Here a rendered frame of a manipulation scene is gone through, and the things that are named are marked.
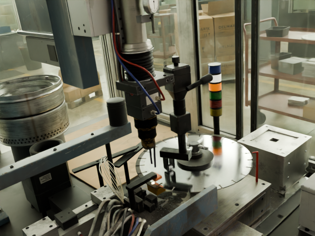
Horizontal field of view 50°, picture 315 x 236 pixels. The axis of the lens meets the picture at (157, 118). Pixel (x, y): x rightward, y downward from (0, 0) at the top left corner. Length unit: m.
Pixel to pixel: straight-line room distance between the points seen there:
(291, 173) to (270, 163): 0.08
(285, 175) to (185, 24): 0.75
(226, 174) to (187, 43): 0.75
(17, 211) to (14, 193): 0.13
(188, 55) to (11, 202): 0.93
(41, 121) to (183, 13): 0.73
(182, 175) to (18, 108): 0.71
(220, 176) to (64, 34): 0.54
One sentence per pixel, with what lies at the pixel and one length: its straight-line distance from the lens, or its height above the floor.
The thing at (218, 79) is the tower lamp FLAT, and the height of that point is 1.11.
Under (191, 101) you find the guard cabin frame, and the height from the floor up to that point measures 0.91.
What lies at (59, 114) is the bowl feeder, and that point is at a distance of 1.43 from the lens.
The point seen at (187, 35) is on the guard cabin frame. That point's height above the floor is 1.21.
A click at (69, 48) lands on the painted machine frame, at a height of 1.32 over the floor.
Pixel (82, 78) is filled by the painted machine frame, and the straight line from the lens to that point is 0.85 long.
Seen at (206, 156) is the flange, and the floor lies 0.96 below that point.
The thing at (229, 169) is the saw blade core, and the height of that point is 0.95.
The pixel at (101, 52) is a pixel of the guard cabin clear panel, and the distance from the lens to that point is 2.00.
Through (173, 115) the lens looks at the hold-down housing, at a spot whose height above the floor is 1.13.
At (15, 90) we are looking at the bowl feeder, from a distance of 1.59.
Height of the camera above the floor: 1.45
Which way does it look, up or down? 22 degrees down
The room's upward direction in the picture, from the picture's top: 6 degrees counter-clockwise
